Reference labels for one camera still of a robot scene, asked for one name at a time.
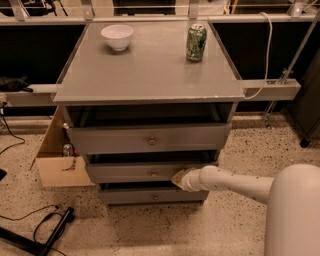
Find white cable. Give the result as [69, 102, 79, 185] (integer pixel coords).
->
[243, 11, 274, 101]

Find black cloth on rail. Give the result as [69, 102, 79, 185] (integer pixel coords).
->
[0, 77, 33, 93]

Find bottle in cardboard box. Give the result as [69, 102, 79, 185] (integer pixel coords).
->
[62, 143, 73, 157]

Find grey drawer cabinet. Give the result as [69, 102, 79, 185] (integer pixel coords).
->
[53, 20, 246, 206]

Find green soda can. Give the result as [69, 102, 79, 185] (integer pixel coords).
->
[186, 24, 207, 62]

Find black floor cable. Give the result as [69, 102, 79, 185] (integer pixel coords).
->
[0, 203, 62, 222]

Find black stand base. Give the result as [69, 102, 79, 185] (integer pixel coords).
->
[0, 206, 75, 256]

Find grey drawer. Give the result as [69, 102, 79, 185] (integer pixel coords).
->
[98, 181, 208, 205]
[68, 123, 231, 155]
[86, 150, 219, 183]

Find open cardboard box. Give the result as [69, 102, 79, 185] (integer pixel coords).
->
[35, 108, 93, 187]

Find dark grey cart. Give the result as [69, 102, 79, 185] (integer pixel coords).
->
[288, 50, 320, 148]

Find metal frame rail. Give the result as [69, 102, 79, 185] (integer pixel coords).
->
[0, 78, 300, 107]

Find white ceramic bowl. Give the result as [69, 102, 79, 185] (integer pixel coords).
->
[101, 24, 134, 51]

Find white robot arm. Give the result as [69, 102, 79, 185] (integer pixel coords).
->
[172, 164, 320, 256]

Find grey bottom drawer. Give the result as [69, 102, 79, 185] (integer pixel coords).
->
[98, 181, 208, 205]

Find grey top drawer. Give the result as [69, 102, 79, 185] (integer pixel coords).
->
[68, 123, 231, 155]

